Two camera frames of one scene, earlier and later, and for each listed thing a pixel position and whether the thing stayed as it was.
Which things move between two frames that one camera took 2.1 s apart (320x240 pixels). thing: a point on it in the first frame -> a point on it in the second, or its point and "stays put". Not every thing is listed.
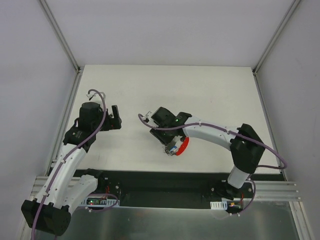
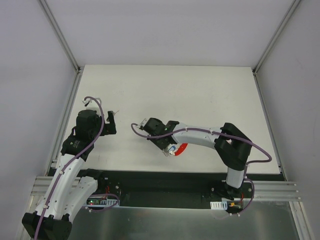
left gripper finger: [115, 111] -> [111, 118]
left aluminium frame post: [61, 35] stays put
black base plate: [179, 188] stays put
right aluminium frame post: [275, 36] stays put
